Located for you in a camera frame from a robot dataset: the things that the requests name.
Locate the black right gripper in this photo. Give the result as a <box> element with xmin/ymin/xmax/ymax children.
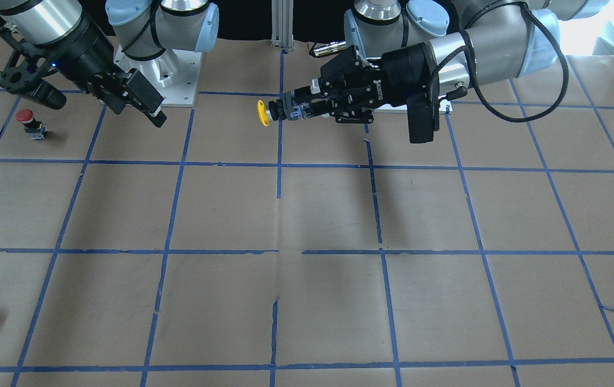
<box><xmin>0</xmin><ymin>21</ymin><xmax>167</xmax><ymax>128</ymax></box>

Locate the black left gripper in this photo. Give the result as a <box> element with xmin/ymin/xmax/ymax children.
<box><xmin>292</xmin><ymin>46</ymin><xmax>434</xmax><ymax>125</ymax></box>

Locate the yellow push button switch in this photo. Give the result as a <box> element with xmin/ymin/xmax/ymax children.
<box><xmin>256</xmin><ymin>90</ymin><xmax>309</xmax><ymax>127</ymax></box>

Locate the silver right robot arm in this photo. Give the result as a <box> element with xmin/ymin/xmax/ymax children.
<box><xmin>0</xmin><ymin>1</ymin><xmax>219</xmax><ymax>127</ymax></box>

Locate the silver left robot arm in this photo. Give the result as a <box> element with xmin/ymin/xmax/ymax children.
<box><xmin>258</xmin><ymin>1</ymin><xmax>607</xmax><ymax>142</ymax></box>

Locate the silver metal connector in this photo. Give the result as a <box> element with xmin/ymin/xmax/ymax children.
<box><xmin>308</xmin><ymin>41</ymin><xmax>348</xmax><ymax>58</ymax></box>

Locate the red push button switch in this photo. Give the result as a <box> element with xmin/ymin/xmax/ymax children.
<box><xmin>15</xmin><ymin>109</ymin><xmax>46</xmax><ymax>140</ymax></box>

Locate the aluminium frame post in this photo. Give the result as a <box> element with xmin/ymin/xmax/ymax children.
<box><xmin>271</xmin><ymin>0</ymin><xmax>294</xmax><ymax>51</ymax></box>

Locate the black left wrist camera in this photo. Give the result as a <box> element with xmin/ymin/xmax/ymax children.
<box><xmin>407</xmin><ymin>94</ymin><xmax>439</xmax><ymax>144</ymax></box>

